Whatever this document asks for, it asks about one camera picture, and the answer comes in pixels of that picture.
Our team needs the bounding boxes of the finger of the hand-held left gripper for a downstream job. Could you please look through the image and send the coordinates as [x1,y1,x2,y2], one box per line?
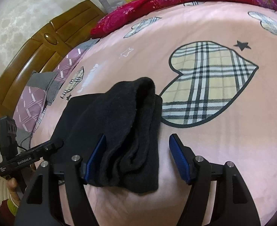
[43,140,63,156]

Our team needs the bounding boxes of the purple patterned pillow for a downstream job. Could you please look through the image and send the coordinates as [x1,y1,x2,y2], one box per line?
[56,47,87,85]
[12,85,47,132]

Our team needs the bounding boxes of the wooden headboard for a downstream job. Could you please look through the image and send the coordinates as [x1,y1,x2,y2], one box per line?
[0,0,106,120]

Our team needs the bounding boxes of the grey pillow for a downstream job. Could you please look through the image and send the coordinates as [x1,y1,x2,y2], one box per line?
[29,71,59,105]
[78,38,101,52]

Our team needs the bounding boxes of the person's left hand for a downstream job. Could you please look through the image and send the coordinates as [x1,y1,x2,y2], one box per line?
[8,178,20,205]

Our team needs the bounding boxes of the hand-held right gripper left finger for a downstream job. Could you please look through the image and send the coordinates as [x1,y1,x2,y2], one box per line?
[13,134,107,226]

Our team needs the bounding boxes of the black pants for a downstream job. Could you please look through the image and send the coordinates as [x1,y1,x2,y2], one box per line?
[49,76,163,192]

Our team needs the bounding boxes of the pink printed bed sheet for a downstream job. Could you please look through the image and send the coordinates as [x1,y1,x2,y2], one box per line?
[18,0,277,226]

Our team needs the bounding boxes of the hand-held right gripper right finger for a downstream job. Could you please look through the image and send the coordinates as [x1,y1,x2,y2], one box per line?
[169,134,262,226]

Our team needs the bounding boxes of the green cloth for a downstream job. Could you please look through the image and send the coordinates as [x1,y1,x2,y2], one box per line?
[8,199,20,216]

